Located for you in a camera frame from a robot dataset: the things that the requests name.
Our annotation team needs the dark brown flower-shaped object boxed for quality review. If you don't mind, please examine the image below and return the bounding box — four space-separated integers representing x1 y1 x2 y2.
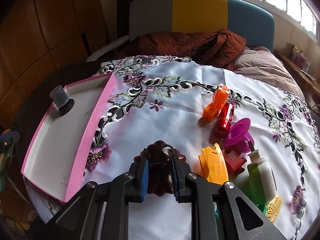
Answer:
133 140 186 197

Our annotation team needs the orange-yellow curved piece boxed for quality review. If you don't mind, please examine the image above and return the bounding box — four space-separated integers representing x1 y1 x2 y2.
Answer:
199 143 229 185

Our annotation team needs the red puzzle-shaped block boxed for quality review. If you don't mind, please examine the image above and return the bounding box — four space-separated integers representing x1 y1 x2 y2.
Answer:
222 148 247 176

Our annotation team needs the red glossy cylinder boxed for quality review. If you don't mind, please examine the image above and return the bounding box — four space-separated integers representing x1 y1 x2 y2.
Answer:
213 103 234 138

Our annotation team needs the magenta funnel-shaped object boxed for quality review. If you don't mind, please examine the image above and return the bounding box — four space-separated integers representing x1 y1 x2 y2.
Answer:
223 118 254 153

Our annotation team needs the green and white container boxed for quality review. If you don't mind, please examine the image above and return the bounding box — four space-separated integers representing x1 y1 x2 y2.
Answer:
241 150 277 213

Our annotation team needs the orange perforated block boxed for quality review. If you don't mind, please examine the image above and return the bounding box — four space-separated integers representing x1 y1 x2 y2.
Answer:
202 84 230 122

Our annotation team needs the yellow carved oval object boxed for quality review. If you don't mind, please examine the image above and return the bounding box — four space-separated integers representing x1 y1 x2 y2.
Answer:
265 194 283 223

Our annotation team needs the pink shallow tray box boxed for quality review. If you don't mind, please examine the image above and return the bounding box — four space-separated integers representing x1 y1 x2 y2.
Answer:
21 73 116 202

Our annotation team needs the white embroidered floral tablecloth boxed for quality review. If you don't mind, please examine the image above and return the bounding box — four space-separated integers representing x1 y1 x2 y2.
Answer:
28 56 319 239

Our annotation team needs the rust brown quilted jacket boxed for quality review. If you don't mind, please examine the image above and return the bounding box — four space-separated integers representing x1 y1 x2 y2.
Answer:
124 29 246 70

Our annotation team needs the pinkish grey pillow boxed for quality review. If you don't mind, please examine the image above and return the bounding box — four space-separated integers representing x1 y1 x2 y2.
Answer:
233 46 305 99

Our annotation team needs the wooden side table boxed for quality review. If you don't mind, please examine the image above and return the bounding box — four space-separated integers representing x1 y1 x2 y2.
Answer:
274 50 319 98

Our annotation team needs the pink box on side table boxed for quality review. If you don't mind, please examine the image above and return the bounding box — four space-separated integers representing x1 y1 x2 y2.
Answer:
290 45 310 71

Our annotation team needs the grey yellow blue headboard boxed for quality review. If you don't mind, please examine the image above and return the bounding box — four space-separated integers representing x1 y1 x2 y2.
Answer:
129 0 274 50

